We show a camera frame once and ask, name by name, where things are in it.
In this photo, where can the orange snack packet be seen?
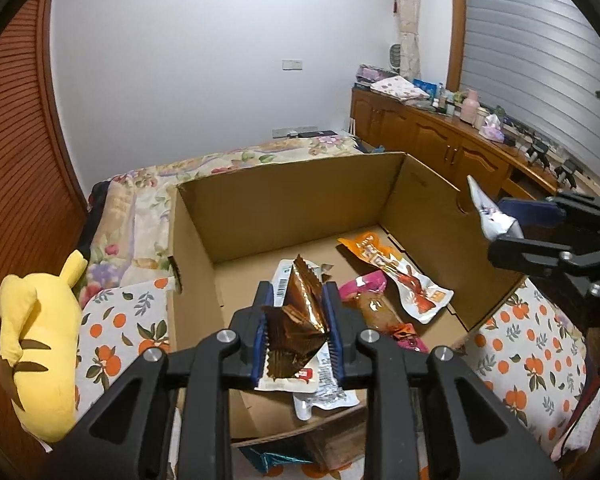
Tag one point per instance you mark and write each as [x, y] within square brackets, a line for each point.
[405, 272]

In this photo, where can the brown louvered wooden wardrobe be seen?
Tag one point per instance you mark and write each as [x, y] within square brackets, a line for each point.
[25, 150]

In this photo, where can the clear brown meat packet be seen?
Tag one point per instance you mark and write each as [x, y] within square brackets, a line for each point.
[377, 312]

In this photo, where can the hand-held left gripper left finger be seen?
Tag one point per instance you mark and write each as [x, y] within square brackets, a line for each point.
[258, 340]

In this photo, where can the orange fruit print bedsheet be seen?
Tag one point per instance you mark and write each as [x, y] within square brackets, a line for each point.
[525, 355]

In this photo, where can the brown cracker packet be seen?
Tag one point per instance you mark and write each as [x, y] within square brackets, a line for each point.
[337, 447]

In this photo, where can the dark cloth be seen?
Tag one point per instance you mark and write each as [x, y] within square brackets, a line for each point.
[92, 220]

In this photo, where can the yellow plush toy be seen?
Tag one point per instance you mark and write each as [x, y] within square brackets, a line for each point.
[37, 340]

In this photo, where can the small black stand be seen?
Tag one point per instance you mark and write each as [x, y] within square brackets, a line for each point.
[536, 152]
[567, 172]

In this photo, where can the purple tissue pack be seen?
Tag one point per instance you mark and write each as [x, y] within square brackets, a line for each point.
[492, 129]

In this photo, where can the long wooden cabinet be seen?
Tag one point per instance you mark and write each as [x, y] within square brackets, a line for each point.
[430, 132]

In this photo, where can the teal snack packet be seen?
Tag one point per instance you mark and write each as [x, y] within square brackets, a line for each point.
[272, 460]

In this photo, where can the pink snack packet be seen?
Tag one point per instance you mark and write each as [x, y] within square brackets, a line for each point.
[362, 284]

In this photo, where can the pink bottle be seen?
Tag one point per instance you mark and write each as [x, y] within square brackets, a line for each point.
[470, 107]

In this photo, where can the pale patterned curtain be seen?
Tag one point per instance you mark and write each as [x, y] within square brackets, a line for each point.
[407, 15]

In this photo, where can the wooden window frame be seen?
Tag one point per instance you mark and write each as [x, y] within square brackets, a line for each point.
[455, 35]

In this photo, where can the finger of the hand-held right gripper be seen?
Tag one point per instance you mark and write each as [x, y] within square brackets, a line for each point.
[530, 255]
[530, 210]

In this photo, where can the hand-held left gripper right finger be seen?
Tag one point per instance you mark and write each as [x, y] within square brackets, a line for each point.
[334, 340]

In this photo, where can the floral quilt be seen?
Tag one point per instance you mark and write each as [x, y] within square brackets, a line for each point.
[145, 200]

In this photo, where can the folded floral cloth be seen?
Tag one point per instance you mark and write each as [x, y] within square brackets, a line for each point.
[397, 87]

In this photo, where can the white red-label snack packet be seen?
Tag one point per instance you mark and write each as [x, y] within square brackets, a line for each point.
[281, 285]

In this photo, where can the blue box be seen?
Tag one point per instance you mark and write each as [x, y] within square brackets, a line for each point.
[425, 87]

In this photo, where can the grey window blind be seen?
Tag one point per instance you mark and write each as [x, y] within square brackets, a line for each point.
[535, 60]

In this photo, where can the copper foil snack packet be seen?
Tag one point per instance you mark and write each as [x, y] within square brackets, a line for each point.
[300, 320]

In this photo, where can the white wall socket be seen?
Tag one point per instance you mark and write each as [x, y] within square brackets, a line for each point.
[292, 64]

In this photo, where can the cardboard box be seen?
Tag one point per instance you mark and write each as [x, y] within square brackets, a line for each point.
[305, 200]

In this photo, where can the silver purple-print snack packet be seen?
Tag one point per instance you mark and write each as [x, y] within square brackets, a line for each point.
[490, 215]

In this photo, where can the small white fan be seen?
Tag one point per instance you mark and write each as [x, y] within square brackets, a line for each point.
[395, 56]

